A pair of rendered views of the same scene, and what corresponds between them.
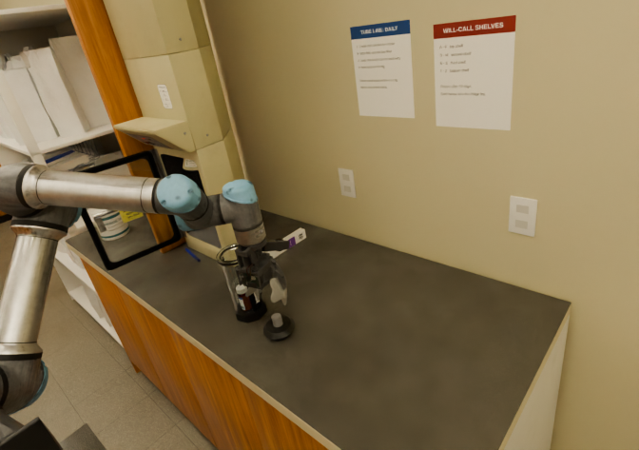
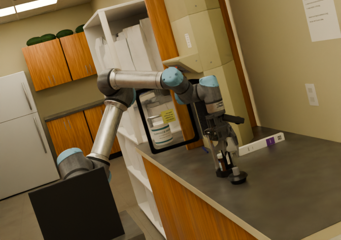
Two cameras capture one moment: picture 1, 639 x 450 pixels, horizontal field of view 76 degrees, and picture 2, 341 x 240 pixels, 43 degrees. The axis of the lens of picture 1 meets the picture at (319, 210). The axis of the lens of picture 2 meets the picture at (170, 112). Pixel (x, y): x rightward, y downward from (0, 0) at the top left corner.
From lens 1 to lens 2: 0.95 m
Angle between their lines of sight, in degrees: 32
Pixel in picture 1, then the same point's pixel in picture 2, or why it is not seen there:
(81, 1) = not seen: outside the picture
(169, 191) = (167, 74)
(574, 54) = not seen: outside the picture
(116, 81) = (166, 36)
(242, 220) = (208, 96)
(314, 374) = (247, 196)
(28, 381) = not seen: hidden behind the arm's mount
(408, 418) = (290, 212)
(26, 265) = (107, 119)
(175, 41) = (193, 7)
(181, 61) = (195, 18)
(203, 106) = (209, 43)
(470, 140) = not seen: outside the picture
